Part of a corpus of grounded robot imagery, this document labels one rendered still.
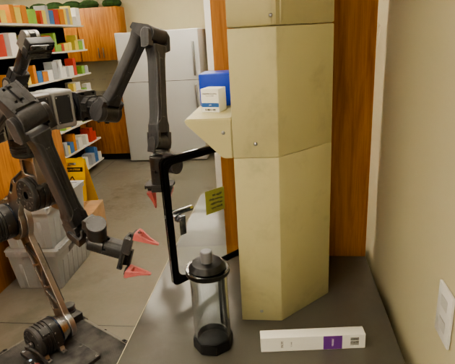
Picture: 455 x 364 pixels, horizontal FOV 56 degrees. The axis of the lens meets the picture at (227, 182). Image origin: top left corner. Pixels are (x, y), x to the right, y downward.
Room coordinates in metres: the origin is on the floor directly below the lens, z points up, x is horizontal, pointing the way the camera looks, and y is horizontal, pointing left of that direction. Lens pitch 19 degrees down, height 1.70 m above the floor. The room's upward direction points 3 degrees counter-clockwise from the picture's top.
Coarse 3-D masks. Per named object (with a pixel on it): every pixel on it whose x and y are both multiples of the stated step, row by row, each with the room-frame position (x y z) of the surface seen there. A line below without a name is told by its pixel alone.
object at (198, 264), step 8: (208, 248) 0.94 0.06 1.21; (200, 256) 0.96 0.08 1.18; (208, 256) 0.92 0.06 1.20; (216, 256) 0.95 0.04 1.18; (192, 264) 0.92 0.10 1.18; (200, 264) 0.92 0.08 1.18; (208, 264) 0.91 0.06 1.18; (216, 264) 0.91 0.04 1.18; (224, 264) 0.92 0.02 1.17; (192, 272) 0.90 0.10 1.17; (200, 272) 0.89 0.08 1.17; (208, 272) 0.89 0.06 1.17; (216, 272) 0.89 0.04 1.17
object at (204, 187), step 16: (160, 160) 1.13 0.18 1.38; (192, 160) 1.20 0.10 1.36; (208, 160) 1.23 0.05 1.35; (224, 160) 1.27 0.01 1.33; (160, 176) 1.13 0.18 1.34; (176, 176) 1.16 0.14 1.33; (192, 176) 1.19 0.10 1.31; (208, 176) 1.23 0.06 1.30; (224, 176) 1.27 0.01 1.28; (176, 192) 1.16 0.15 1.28; (192, 192) 1.19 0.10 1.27; (208, 192) 1.23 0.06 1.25; (224, 192) 1.27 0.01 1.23; (176, 208) 1.15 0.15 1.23; (192, 208) 1.19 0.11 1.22; (208, 208) 1.23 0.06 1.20; (224, 208) 1.27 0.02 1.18; (176, 224) 1.15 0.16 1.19; (192, 224) 1.18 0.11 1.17; (208, 224) 1.22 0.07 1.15; (224, 224) 1.26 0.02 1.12; (176, 240) 1.14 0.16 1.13; (192, 240) 1.18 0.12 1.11; (208, 240) 1.22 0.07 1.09; (224, 240) 1.26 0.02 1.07; (192, 256) 1.18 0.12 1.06
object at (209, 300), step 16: (224, 272) 0.90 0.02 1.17; (192, 288) 0.90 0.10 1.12; (208, 288) 0.88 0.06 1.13; (224, 288) 0.90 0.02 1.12; (192, 304) 0.91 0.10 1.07; (208, 304) 0.88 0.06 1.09; (224, 304) 0.90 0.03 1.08; (208, 320) 0.88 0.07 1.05; (224, 320) 0.90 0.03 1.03; (208, 336) 0.88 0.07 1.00; (224, 336) 0.89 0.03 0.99
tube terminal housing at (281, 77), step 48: (240, 48) 1.01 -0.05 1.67; (288, 48) 1.03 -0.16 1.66; (240, 96) 1.01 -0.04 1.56; (288, 96) 1.02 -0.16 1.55; (240, 144) 1.02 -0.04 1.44; (288, 144) 1.02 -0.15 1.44; (240, 192) 1.02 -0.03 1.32; (288, 192) 1.02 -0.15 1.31; (240, 240) 1.02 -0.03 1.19; (288, 240) 1.02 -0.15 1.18; (240, 288) 1.02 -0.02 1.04; (288, 288) 1.02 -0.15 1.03
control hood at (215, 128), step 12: (228, 108) 1.16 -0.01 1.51; (192, 120) 1.03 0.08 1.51; (204, 120) 1.03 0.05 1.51; (216, 120) 1.02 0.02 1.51; (228, 120) 1.02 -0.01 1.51; (204, 132) 1.03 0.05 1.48; (216, 132) 1.02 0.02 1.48; (228, 132) 1.02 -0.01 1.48; (216, 144) 1.02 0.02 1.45; (228, 144) 1.02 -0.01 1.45; (228, 156) 1.02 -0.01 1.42
